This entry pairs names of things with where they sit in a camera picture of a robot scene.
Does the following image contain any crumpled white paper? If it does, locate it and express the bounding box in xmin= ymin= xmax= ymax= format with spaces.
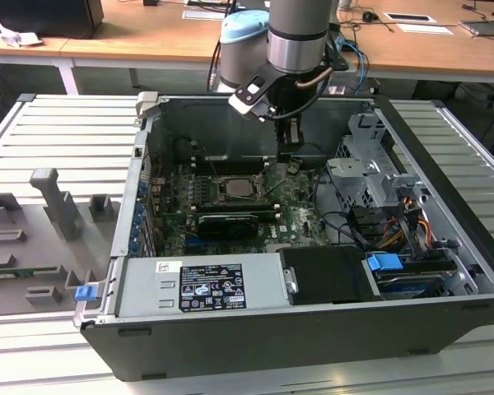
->
xmin=0 ymin=21 xmax=43 ymax=47

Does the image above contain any CPU socket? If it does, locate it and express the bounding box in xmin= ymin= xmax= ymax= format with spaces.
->
xmin=215 ymin=173 xmax=259 ymax=206

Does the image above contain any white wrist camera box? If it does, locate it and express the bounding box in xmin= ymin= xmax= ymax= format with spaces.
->
xmin=228 ymin=77 xmax=271 ymax=123

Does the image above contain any blue cable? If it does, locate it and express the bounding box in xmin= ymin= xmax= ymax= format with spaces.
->
xmin=340 ymin=39 xmax=371 ymax=83

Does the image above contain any black PC case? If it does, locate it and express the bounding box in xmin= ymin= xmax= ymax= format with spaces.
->
xmin=73 ymin=91 xmax=494 ymax=382

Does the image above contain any grey metal drive cage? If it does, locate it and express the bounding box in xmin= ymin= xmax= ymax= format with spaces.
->
xmin=324 ymin=111 xmax=430 ymax=216

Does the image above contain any black computer box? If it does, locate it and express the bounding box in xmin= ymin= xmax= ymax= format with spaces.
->
xmin=0 ymin=0 xmax=105 ymax=39

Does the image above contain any grey plastic case latch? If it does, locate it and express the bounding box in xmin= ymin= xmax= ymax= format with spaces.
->
xmin=134 ymin=91 xmax=162 ymax=121

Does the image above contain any white desk cable plate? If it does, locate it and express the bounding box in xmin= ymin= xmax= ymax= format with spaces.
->
xmin=384 ymin=12 xmax=437 ymax=24
xmin=396 ymin=23 xmax=456 ymax=36
xmin=181 ymin=9 xmax=231 ymax=21

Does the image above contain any grey laptop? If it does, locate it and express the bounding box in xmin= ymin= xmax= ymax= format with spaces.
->
xmin=458 ymin=17 xmax=494 ymax=40

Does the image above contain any green motherboard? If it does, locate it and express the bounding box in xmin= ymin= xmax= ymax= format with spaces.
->
xmin=147 ymin=158 xmax=334 ymax=256

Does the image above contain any metal locking lever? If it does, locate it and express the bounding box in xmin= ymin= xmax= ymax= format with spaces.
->
xmin=196 ymin=146 xmax=224 ymax=186
xmin=265 ymin=176 xmax=291 ymax=197

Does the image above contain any silver CPU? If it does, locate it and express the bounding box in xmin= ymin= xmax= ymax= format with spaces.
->
xmin=224 ymin=179 xmax=253 ymax=198

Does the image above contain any blue plastic latch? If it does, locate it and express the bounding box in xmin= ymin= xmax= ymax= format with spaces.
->
xmin=74 ymin=285 xmax=98 ymax=304

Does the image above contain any green RAM stick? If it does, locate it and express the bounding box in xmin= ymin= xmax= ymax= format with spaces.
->
xmin=0 ymin=266 xmax=62 ymax=277

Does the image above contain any grey part rack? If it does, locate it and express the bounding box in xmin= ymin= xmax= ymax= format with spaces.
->
xmin=0 ymin=167 xmax=123 ymax=318

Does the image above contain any black graphics card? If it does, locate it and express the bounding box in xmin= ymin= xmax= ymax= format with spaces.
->
xmin=196 ymin=213 xmax=259 ymax=243

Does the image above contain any yellow orange wire bundle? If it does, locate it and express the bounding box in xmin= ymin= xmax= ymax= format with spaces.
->
xmin=377 ymin=196 xmax=436 ymax=253

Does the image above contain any grey power supply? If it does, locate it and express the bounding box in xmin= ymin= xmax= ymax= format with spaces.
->
xmin=115 ymin=252 xmax=292 ymax=318

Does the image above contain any wooden desk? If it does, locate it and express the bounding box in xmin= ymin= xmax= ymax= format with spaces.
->
xmin=0 ymin=0 xmax=494 ymax=96

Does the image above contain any black RAM slot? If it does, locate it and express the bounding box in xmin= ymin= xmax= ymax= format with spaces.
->
xmin=192 ymin=160 xmax=268 ymax=167
xmin=193 ymin=165 xmax=267 ymax=171
xmin=163 ymin=207 xmax=282 ymax=219
xmin=192 ymin=156 xmax=268 ymax=163

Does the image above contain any black plastic cover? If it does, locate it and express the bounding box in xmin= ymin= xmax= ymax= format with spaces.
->
xmin=278 ymin=244 xmax=384 ymax=306

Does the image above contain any metal socket cover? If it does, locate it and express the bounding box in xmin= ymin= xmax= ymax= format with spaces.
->
xmin=255 ymin=159 xmax=292 ymax=198

